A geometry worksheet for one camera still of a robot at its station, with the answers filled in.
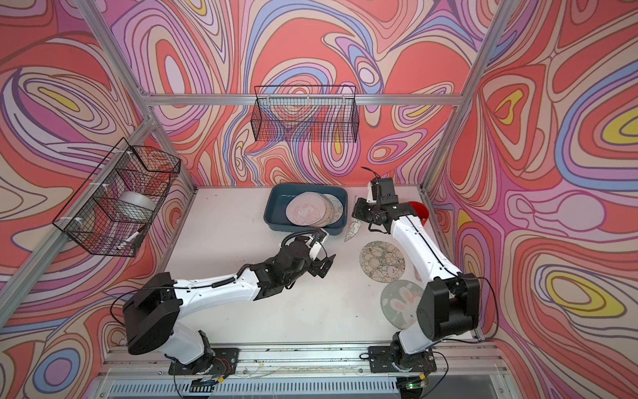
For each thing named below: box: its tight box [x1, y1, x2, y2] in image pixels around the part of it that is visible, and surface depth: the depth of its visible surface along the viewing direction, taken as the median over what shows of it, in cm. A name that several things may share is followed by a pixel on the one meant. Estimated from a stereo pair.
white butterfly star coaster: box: [323, 193, 344, 225], surface depth 113 cm
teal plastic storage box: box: [263, 183, 349, 236], surface depth 111 cm
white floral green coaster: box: [343, 218, 362, 242], surface depth 85 cm
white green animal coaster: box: [358, 240, 407, 284], surface depth 97 cm
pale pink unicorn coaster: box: [285, 192, 327, 227], surface depth 110 cm
